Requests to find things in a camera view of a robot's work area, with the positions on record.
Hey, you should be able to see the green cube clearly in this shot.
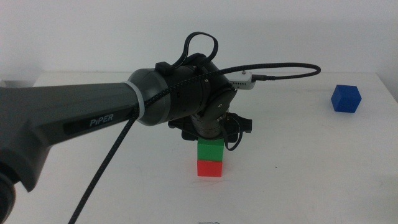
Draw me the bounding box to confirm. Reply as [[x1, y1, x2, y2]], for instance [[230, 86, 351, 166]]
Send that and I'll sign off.
[[197, 138, 224, 162]]

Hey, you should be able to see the red cube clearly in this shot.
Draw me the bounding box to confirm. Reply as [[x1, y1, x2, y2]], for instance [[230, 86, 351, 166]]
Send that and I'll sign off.
[[197, 159, 223, 178]]

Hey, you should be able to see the blue cube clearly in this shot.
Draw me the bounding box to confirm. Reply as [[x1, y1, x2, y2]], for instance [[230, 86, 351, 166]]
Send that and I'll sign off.
[[330, 84, 363, 114]]

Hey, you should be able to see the white zip tie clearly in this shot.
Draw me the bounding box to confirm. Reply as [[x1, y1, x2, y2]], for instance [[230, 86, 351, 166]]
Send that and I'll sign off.
[[122, 80, 146, 121]]

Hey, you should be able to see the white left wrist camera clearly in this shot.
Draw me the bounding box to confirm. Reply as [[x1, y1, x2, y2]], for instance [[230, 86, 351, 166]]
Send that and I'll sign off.
[[229, 70, 256, 91]]

